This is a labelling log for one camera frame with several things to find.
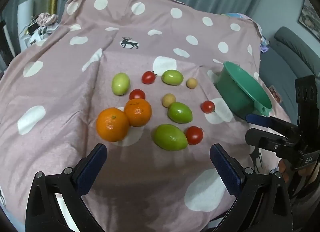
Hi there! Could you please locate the red cherry tomato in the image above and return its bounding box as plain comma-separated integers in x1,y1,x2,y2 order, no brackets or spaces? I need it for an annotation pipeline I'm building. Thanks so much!
201,100,216,114
142,71,157,85
185,126,204,145
129,89,146,101

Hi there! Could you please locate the green jujube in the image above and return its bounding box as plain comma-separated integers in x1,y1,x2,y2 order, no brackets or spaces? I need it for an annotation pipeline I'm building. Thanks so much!
111,72,131,96
167,102,193,124
161,70,184,86
153,124,188,151

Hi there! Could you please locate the pink polka dot blanket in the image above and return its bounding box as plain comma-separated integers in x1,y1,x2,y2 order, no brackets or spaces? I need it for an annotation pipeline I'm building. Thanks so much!
0,0,293,232

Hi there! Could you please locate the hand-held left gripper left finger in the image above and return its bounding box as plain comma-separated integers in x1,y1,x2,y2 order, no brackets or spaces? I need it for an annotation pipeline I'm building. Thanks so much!
25,143,108,232

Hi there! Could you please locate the green plastic bowl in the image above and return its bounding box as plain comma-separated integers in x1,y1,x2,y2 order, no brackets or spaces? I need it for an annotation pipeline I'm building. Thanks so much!
215,61,272,120

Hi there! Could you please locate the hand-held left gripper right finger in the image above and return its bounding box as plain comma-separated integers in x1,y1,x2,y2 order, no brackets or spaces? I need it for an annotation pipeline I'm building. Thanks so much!
209,143,293,232

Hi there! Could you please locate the person's right hand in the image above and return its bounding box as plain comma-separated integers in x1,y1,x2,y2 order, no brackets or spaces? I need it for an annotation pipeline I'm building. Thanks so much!
278,158,314,182

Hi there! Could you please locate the orange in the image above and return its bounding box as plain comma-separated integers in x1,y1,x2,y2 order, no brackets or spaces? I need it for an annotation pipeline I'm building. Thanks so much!
124,98,152,127
96,107,130,143

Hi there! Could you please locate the framed wall picture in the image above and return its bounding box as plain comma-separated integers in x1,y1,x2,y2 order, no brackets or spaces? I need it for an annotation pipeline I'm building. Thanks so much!
299,0,320,38

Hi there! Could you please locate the purple patterned cloth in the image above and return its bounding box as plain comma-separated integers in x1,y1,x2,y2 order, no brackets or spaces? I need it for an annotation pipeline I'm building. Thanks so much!
259,35,270,53

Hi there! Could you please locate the grey-blue sofa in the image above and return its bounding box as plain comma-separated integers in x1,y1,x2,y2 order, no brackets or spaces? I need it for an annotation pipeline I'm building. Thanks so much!
260,27,320,122

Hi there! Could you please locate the white cylinder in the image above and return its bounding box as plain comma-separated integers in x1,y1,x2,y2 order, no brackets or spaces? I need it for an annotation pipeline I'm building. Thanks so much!
17,0,34,49

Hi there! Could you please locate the pink clothes pile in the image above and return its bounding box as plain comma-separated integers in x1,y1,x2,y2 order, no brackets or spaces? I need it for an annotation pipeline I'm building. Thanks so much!
35,12,59,27

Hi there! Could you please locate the white printed cloth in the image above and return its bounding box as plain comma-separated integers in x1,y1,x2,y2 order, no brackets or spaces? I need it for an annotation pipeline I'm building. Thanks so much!
21,25,60,47

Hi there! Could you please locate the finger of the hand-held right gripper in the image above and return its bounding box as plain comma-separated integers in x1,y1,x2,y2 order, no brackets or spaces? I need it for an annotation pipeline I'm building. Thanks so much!
246,113,299,136
245,128,297,157

